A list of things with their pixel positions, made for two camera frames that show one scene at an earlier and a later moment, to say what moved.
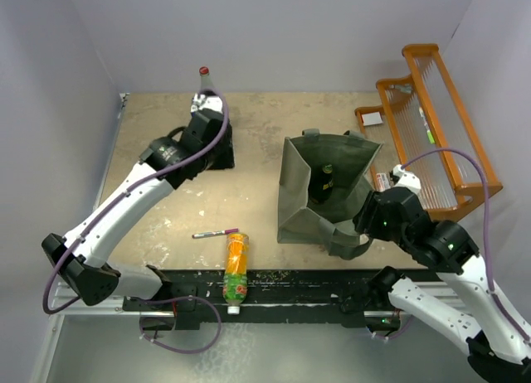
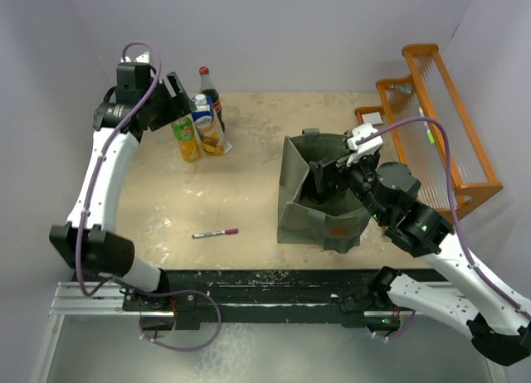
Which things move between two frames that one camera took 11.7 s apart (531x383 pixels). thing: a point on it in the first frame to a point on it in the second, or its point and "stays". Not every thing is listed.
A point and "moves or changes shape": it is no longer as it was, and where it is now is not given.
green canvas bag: x=302 y=221 stays
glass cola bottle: x=207 y=86 stays
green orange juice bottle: x=235 y=284 moves or changes shape
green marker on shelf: x=426 y=126 stays
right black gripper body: x=372 y=221 to x=364 y=168
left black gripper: x=227 y=159 to x=180 y=105
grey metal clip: x=405 y=88 stays
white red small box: x=373 y=118 stays
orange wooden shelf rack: x=424 y=128 stays
